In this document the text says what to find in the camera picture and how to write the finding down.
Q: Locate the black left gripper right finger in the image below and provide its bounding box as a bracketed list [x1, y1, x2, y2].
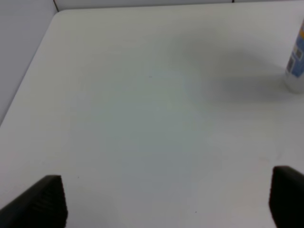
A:
[269, 166, 304, 228]

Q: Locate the white blue-capped shampoo bottle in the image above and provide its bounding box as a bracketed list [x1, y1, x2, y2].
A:
[284, 22, 304, 94]

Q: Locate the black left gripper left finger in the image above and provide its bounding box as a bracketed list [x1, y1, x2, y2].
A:
[0, 175, 68, 228]

